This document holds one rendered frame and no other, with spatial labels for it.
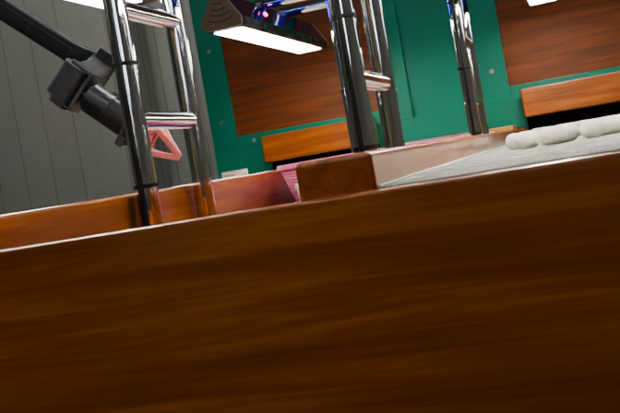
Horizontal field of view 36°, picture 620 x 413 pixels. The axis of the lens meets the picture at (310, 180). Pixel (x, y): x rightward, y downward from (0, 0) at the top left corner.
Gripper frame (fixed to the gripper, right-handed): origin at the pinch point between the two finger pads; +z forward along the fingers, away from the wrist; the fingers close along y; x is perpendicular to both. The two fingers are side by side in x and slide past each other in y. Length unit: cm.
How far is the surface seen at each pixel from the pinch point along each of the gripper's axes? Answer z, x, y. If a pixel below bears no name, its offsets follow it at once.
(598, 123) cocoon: 57, -42, -45
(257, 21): -6.6, -25.6, 21.1
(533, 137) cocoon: 53, -37, -45
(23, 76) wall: -206, 91, 291
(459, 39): 27, -42, 34
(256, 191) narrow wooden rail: 22.7, -9.0, -24.9
